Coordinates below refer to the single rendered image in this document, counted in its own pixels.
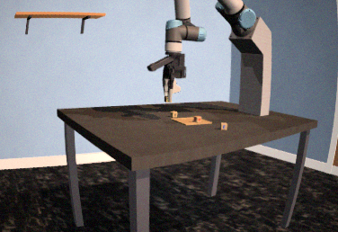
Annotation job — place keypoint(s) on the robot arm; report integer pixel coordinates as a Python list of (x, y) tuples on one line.
[(177, 30)]

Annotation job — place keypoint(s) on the orange square mat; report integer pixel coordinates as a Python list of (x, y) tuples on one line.
[(189, 121)]

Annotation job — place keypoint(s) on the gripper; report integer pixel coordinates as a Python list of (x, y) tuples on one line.
[(176, 67)]

